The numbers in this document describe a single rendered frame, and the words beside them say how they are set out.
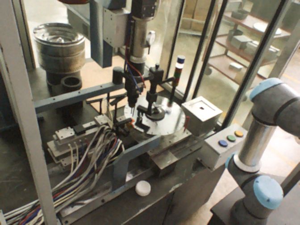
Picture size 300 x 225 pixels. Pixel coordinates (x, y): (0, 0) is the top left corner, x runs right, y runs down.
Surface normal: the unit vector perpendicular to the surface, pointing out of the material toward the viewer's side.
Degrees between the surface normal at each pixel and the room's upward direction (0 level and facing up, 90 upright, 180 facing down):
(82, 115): 0
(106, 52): 90
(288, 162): 0
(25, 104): 90
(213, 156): 90
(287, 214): 0
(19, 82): 90
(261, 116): 98
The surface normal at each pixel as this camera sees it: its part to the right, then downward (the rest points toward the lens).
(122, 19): 0.62, 0.57
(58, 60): 0.15, 0.65
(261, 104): -0.94, 0.23
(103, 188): 0.15, -0.76
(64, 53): 0.43, 0.62
